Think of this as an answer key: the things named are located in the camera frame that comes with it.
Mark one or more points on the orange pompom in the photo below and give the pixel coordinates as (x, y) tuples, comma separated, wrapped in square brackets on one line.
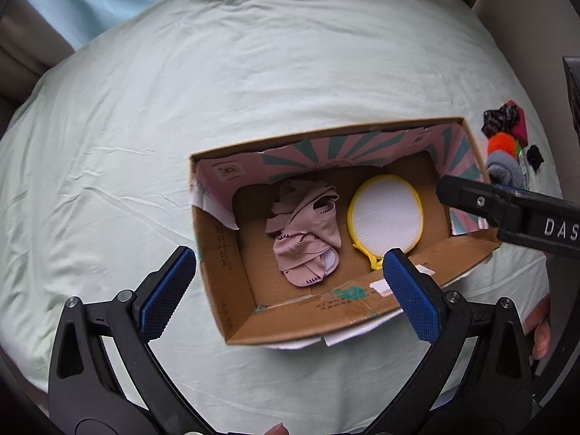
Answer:
[(503, 142)]

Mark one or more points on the cardboard box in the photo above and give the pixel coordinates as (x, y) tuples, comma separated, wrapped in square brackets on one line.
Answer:
[(233, 189)]

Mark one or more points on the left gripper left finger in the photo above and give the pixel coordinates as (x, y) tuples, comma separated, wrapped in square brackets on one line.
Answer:
[(104, 378)]

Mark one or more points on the person left hand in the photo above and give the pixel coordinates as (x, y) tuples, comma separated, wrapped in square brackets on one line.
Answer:
[(278, 429)]

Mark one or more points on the black sock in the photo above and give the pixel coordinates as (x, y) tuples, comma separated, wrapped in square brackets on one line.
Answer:
[(534, 157)]

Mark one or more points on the person right hand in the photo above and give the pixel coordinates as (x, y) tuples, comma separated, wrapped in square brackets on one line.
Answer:
[(537, 324)]

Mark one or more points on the pink fabric garment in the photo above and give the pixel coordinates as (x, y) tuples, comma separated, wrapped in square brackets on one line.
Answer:
[(305, 231)]

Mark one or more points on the magenta pouch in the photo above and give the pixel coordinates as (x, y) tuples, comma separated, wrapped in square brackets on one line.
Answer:
[(522, 124)]

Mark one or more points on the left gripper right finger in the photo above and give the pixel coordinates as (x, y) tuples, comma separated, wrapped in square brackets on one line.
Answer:
[(475, 377)]

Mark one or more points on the pale green bed sheet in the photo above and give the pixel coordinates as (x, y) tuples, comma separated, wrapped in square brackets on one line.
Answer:
[(95, 174)]

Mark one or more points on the yellow rimmed round pad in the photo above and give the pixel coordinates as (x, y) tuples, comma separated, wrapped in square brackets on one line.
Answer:
[(385, 212)]

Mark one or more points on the green wet wipes pack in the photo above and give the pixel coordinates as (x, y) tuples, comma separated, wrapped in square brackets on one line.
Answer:
[(524, 166)]

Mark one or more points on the black patterned scrunchie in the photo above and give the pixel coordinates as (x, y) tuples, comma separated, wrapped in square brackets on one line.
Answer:
[(501, 120)]

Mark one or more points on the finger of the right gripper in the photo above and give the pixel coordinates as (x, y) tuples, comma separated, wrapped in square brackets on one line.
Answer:
[(507, 208), (571, 66)]

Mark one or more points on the grey fuzzy sock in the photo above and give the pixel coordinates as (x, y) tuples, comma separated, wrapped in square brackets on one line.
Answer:
[(504, 170)]

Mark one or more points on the brown left curtain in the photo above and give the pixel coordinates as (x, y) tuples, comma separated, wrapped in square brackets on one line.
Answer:
[(30, 47)]

